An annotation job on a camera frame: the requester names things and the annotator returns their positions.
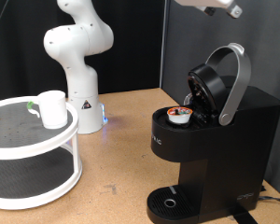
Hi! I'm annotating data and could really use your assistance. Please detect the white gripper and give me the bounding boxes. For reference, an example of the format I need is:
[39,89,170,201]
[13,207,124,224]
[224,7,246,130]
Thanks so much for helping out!
[174,0,244,19]

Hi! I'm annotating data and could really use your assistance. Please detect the white coffee pod orange lid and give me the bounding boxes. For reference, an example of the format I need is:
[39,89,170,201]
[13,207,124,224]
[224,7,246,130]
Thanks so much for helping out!
[166,106,194,125]

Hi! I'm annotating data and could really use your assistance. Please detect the black Keurig coffee machine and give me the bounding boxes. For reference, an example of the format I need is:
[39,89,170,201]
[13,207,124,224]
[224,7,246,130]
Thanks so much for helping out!
[146,42,280,224]

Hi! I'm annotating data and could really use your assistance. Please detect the white mug green-taped handle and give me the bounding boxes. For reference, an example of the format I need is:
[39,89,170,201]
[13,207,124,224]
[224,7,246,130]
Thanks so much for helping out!
[26,90,69,130]

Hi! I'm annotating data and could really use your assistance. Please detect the grey partition panel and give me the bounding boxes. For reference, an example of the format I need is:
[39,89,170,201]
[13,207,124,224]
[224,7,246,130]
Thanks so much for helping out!
[160,0,280,200]

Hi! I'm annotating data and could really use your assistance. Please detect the black curtain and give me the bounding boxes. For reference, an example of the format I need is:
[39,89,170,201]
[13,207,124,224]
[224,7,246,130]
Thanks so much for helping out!
[0,0,166,104]

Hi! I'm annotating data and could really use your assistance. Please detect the black drip tray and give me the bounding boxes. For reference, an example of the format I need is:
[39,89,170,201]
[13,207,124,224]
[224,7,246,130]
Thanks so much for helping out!
[146,185,199,224]

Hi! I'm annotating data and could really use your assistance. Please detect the white two-tier turntable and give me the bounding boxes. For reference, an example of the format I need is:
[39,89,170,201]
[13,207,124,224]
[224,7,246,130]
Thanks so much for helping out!
[0,95,84,211]

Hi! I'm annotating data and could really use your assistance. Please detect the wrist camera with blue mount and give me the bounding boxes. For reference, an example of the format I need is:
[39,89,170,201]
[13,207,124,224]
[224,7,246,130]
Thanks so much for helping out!
[204,7,217,17]

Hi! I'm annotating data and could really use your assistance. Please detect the braided power cable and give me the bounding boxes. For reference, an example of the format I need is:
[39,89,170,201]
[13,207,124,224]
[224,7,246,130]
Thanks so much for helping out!
[258,195,280,206]

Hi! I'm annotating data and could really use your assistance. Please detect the black strap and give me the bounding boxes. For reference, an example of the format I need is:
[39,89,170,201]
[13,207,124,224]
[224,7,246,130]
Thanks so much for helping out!
[228,210,258,224]

